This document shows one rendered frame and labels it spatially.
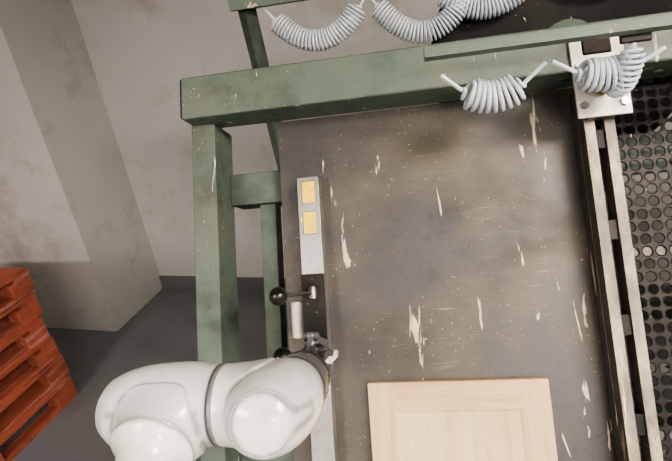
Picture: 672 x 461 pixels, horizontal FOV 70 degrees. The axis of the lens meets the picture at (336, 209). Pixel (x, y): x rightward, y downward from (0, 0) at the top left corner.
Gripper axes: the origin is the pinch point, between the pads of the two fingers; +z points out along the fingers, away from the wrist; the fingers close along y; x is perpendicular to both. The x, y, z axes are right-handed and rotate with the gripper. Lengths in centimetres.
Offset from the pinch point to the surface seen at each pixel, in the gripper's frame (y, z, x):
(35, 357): -23, 169, 212
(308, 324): 5.1, 10.7, 5.9
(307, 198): 33.0, 11.7, 4.7
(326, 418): -14.8, 11.6, 3.3
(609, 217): 23, 12, -58
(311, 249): 21.4, 11.7, 4.4
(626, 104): 44, 4, -61
